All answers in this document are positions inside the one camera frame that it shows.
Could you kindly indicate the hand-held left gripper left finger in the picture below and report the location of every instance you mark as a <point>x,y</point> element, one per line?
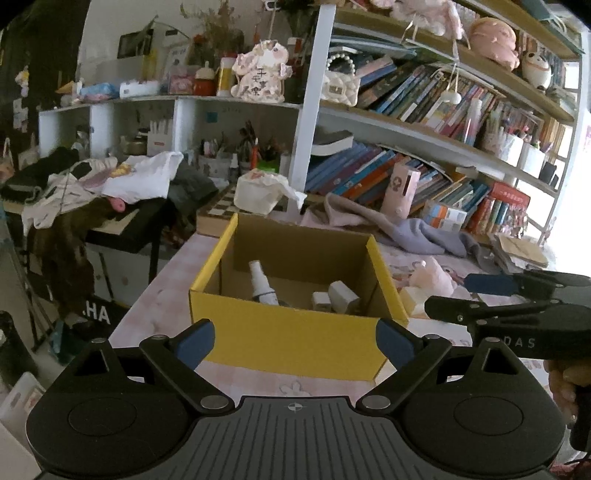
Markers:
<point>196,341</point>

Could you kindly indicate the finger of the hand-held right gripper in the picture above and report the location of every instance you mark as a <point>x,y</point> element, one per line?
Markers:
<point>489,284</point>
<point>461,310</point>

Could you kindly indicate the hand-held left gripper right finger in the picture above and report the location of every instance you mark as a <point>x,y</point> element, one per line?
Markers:
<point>397,344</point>

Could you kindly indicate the white charger adapter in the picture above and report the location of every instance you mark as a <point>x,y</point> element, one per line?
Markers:
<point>342,296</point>

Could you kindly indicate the small white charger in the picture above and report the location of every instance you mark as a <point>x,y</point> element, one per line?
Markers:
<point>321,302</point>

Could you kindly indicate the white spray bottle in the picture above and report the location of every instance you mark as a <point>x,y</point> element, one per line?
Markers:
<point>261,282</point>

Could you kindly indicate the yellow cardboard box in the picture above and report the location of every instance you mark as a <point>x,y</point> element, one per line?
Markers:
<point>286,341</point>

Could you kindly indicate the person's right forearm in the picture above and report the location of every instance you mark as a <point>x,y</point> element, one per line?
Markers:
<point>572,470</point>

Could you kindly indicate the person's right hand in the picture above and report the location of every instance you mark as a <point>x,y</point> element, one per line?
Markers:
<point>561,383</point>

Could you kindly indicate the stack of papers and booklets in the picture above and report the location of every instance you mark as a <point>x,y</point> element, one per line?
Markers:
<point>521,251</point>

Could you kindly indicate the cream rectangular block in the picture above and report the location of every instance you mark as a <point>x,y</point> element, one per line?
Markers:
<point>413,296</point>

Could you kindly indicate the orange and white small carton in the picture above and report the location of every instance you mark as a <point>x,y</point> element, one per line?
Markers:
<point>445,211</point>
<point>443,225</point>

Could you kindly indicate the red boxed book set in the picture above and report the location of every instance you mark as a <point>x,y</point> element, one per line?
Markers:
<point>503,205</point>

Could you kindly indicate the pink and grey cloth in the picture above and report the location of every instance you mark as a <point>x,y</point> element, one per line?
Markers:
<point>415,235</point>

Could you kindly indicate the black case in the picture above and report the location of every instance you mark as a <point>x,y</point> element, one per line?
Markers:
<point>94,318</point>

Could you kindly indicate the small black box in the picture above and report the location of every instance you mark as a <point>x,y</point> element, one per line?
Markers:
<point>548,173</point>

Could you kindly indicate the white pen cup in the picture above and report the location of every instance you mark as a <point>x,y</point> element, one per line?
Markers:
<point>508,146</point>
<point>531,160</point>

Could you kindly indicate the wooden chessboard box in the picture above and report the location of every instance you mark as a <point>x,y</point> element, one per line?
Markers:
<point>221,207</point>

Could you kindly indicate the dark jacket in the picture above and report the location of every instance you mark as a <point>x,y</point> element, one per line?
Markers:
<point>191,184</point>

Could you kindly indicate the white tissue pack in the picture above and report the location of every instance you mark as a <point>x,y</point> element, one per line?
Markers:
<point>254,194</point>

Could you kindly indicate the white t-shirt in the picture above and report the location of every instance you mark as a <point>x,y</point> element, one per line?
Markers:
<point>147,180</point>

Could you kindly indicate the row of colourful books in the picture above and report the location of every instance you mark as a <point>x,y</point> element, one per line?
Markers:
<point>355,170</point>

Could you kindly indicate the white brush holder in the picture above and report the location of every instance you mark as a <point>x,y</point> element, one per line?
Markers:
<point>216,165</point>

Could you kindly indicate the black bag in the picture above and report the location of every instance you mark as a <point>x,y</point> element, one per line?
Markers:
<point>14,350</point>

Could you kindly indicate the white plastic board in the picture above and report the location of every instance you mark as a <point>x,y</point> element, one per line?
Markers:
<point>21,401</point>

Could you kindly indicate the green box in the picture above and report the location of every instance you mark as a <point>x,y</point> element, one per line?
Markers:
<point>268,166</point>

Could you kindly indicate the white hanging ornament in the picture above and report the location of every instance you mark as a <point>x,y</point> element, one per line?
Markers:
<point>451,97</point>

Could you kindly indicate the row of slanted books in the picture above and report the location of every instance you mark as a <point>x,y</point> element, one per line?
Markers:
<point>415,92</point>

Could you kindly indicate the white box with red label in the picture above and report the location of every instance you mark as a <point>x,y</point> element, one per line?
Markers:
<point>159,138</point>

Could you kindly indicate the pile of light clothes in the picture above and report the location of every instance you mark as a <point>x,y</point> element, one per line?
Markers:
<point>51,194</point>

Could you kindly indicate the thick white-paged book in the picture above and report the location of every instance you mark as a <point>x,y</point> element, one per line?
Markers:
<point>330,143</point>

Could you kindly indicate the white and black plush toy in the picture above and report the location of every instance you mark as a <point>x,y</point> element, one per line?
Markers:
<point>536,70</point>

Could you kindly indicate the white cubby shelf unit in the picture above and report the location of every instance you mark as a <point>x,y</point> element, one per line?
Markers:
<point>184,120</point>

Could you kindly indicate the large pink plush toy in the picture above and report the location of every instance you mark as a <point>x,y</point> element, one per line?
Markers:
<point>494,42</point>

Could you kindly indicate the white quilted purse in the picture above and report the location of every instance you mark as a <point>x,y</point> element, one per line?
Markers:
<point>341,90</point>

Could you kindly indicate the small pink box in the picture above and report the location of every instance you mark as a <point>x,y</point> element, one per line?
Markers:
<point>182,84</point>

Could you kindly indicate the red and white jar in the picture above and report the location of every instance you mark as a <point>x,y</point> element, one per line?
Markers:
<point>204,83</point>

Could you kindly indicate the white bookshelf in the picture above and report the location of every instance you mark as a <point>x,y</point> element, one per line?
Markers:
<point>314,92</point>

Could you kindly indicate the long white box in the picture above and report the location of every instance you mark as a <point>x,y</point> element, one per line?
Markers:
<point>138,88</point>

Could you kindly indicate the blue pack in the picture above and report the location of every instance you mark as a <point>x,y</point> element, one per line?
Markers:
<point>97,91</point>

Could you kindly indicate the pink and white cat figure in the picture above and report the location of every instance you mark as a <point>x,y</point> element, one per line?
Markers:
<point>258,78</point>

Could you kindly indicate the pink and white plush toy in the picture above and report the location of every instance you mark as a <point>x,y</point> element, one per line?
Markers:
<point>425,11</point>

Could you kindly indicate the dried flower bunch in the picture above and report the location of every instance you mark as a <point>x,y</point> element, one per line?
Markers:
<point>217,27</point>

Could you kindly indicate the black picture frame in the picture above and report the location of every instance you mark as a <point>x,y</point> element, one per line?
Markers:
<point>134,45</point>

